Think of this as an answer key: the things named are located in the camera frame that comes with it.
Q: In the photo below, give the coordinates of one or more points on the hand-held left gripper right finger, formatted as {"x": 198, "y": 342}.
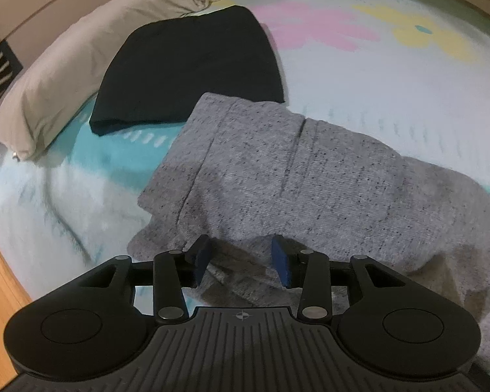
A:
{"x": 282, "y": 262}

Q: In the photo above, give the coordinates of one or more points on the beige pillow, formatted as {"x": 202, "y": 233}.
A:
{"x": 73, "y": 65}

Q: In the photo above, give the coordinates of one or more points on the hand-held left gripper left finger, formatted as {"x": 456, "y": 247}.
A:
{"x": 199, "y": 262}

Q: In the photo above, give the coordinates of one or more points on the grey speckled pants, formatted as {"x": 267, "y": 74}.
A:
{"x": 294, "y": 179}

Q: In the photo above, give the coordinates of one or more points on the black folded garment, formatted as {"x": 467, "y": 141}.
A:
{"x": 187, "y": 69}

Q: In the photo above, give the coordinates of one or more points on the flower printed blanket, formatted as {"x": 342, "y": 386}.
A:
{"x": 392, "y": 81}

